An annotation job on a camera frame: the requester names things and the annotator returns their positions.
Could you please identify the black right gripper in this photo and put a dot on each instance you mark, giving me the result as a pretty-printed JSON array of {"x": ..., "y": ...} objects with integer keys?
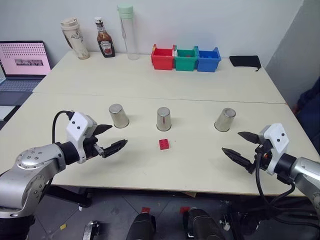
[{"x": 264, "y": 151}]

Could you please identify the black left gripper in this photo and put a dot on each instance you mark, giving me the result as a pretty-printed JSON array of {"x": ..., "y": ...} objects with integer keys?
[{"x": 90, "y": 147}]

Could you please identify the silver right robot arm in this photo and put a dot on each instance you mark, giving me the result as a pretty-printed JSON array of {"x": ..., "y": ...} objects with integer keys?
[{"x": 302, "y": 175}]

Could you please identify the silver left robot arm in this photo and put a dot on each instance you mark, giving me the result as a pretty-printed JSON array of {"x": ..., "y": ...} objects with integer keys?
[{"x": 30, "y": 172}]

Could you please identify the inverted steel cup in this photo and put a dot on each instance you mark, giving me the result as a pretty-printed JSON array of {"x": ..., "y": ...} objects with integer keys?
[
  {"x": 225, "y": 120},
  {"x": 163, "y": 119},
  {"x": 118, "y": 116}
]

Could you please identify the red toy brick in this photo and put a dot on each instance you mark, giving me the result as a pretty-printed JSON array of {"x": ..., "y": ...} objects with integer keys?
[{"x": 164, "y": 144}]

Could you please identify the person in dark clothes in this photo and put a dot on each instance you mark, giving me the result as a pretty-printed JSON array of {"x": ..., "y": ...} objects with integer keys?
[{"x": 308, "y": 107}]

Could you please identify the black cloth pouch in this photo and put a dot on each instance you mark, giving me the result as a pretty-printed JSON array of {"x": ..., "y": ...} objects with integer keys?
[{"x": 245, "y": 61}]

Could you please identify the dark rounded robot foot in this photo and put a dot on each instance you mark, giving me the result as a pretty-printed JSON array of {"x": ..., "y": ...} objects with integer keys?
[
  {"x": 141, "y": 227},
  {"x": 203, "y": 225}
]

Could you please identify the blue plastic bin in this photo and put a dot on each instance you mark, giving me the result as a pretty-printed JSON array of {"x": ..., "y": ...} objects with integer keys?
[{"x": 208, "y": 60}]

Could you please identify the red plastic bin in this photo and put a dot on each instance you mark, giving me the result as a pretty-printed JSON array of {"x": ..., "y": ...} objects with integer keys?
[{"x": 162, "y": 58}]

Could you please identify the ketchup bottle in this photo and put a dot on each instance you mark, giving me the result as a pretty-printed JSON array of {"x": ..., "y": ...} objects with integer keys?
[{"x": 105, "y": 40}]

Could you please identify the beige travel tumbler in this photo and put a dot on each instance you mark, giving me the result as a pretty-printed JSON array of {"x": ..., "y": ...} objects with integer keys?
[{"x": 75, "y": 38}]

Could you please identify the green plastic bin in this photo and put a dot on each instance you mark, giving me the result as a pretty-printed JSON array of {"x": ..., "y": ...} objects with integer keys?
[{"x": 185, "y": 59}]

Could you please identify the clear bottle with green lid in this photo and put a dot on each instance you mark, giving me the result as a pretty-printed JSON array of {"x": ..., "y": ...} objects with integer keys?
[{"x": 128, "y": 32}]

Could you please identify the open laptop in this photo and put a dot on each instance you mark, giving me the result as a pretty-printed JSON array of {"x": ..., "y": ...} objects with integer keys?
[{"x": 21, "y": 67}]

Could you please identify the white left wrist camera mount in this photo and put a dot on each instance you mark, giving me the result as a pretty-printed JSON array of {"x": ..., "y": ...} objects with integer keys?
[{"x": 78, "y": 130}]

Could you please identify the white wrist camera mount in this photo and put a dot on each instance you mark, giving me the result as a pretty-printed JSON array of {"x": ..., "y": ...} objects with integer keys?
[
  {"x": 276, "y": 145},
  {"x": 78, "y": 130}
]

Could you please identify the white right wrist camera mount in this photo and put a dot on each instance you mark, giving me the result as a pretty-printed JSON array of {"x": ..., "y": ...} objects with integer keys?
[{"x": 276, "y": 145}]

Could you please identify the black table leg frame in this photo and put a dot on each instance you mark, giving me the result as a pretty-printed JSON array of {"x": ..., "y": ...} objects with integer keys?
[{"x": 67, "y": 196}]

